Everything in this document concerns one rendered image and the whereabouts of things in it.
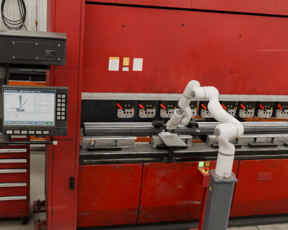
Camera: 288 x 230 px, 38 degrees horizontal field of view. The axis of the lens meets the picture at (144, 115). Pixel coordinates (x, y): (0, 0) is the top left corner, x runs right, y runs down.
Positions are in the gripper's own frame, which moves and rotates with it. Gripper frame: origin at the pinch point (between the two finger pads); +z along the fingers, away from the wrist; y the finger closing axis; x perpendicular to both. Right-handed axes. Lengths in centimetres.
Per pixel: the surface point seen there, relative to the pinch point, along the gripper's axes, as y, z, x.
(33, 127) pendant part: 121, -54, 26
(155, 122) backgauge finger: 4.5, 21.0, -20.1
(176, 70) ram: -2, -40, -39
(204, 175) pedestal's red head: -24, -1, 47
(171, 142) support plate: 1.9, -4.0, 14.8
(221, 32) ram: -41, -67, -62
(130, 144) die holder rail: 34.5, 16.2, 5.9
